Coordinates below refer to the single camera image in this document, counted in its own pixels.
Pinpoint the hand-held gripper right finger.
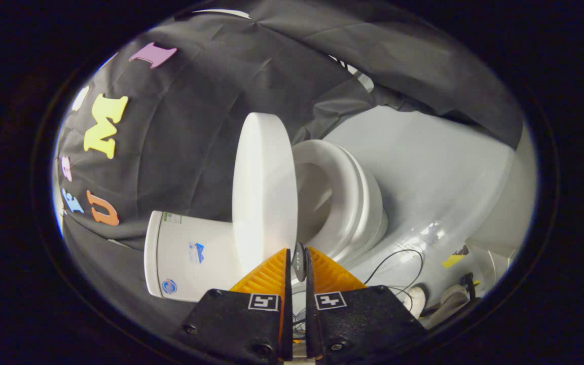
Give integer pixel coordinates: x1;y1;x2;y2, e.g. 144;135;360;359
304;247;427;363

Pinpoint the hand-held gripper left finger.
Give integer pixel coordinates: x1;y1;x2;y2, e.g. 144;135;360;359
170;248;293;363

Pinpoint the round dark lid pull tab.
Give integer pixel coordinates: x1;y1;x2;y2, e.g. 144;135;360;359
292;242;307;282

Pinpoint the white toilet lid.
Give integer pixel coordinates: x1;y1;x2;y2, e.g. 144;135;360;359
232;113;299;278

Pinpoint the white toilet bowl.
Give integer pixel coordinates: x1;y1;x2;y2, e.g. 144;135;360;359
317;152;388;268

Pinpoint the white shoe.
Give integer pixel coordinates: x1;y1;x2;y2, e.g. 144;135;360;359
421;284;471;327
407;286;427;319

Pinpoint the black backdrop cloth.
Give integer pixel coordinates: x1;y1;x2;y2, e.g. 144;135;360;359
56;0;524;335

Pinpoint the thin black looped cable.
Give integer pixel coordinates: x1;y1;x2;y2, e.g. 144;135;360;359
363;248;425;300

